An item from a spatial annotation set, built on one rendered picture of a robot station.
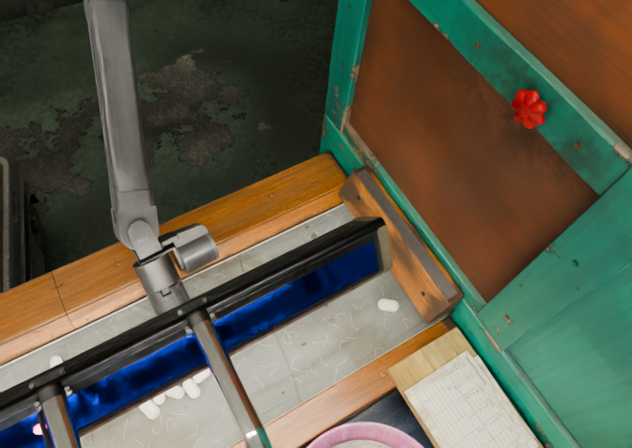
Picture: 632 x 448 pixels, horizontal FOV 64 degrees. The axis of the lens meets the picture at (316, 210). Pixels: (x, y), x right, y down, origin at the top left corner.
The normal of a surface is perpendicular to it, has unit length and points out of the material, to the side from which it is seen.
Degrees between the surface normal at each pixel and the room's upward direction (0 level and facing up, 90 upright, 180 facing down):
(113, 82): 40
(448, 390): 0
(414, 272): 66
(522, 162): 90
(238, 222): 0
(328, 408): 0
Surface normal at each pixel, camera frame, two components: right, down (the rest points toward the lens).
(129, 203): 0.43, 0.08
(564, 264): -0.86, 0.41
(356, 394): 0.07, -0.50
